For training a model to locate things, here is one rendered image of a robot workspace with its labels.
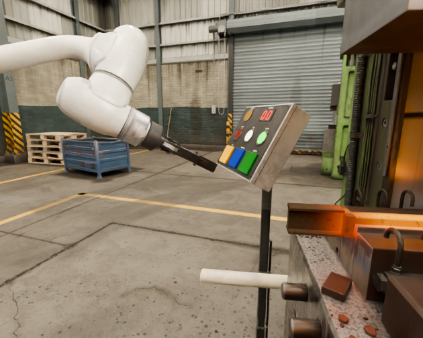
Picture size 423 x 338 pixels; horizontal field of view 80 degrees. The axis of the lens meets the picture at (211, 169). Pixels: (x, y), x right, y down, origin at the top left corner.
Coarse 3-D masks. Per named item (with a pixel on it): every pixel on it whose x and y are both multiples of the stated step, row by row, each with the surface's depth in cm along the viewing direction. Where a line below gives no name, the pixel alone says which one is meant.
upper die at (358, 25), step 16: (352, 0) 41; (368, 0) 36; (384, 0) 32; (400, 0) 28; (416, 0) 27; (352, 16) 41; (368, 16) 36; (384, 16) 32; (400, 16) 28; (416, 16) 28; (352, 32) 41; (368, 32) 36; (384, 32) 34; (400, 32) 34; (416, 32) 34; (352, 48) 42; (368, 48) 42; (384, 48) 42; (400, 48) 42; (416, 48) 42
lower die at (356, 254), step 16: (352, 208) 50; (368, 208) 50; (384, 208) 50; (336, 240) 45; (352, 240) 39; (368, 240) 35; (384, 240) 35; (416, 240) 35; (352, 256) 39; (368, 256) 34; (384, 256) 33; (416, 256) 32; (352, 272) 38; (368, 272) 34; (416, 272) 33; (368, 288) 34
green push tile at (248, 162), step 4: (248, 152) 86; (252, 152) 84; (244, 156) 87; (248, 156) 85; (252, 156) 82; (256, 156) 81; (244, 160) 86; (248, 160) 84; (252, 160) 81; (240, 164) 87; (244, 164) 85; (248, 164) 82; (252, 164) 81; (240, 168) 86; (244, 168) 83; (248, 168) 81; (244, 172) 82; (248, 172) 81
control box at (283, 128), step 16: (256, 112) 97; (272, 112) 86; (288, 112) 78; (304, 112) 79; (240, 128) 103; (256, 128) 91; (272, 128) 81; (288, 128) 78; (240, 144) 97; (256, 144) 85; (272, 144) 78; (288, 144) 80; (240, 160) 90; (256, 160) 81; (272, 160) 79; (240, 176) 85; (256, 176) 79; (272, 176) 80
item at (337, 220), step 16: (288, 208) 41; (304, 208) 40; (320, 208) 40; (336, 208) 40; (288, 224) 41; (304, 224) 40; (320, 224) 40; (336, 224) 40; (352, 224) 38; (368, 224) 38; (384, 224) 38; (400, 224) 38; (416, 224) 37
